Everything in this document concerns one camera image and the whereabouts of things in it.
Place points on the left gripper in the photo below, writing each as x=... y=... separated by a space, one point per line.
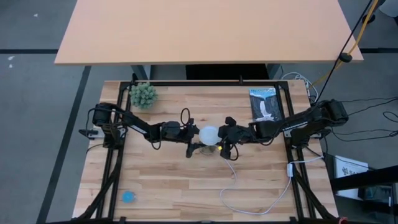
x=183 y=132

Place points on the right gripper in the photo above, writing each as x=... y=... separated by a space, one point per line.
x=239 y=133

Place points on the brass lamp socket base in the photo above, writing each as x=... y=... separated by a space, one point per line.
x=209 y=150

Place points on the white flood lightbulb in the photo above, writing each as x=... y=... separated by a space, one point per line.
x=210 y=135

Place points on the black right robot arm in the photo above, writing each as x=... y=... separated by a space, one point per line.
x=334 y=112

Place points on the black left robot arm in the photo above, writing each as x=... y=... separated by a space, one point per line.
x=102 y=113

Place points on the Yellowstone waterfall book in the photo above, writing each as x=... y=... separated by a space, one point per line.
x=264 y=105

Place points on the black under-desk panel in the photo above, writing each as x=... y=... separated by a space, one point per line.
x=227 y=72

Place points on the green potted succulent plant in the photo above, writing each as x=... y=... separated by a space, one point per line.
x=143 y=95

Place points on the blue round disc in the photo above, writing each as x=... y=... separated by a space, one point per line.
x=128 y=197

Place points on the beige wooden desk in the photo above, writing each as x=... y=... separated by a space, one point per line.
x=202 y=31

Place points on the white printed sign box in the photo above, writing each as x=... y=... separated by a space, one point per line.
x=351 y=168

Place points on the black equipment cart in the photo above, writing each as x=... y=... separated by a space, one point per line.
x=367 y=177

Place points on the white round object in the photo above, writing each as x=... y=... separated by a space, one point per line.
x=390 y=7

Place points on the black aluminium table frame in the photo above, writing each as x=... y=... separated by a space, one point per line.
x=202 y=83

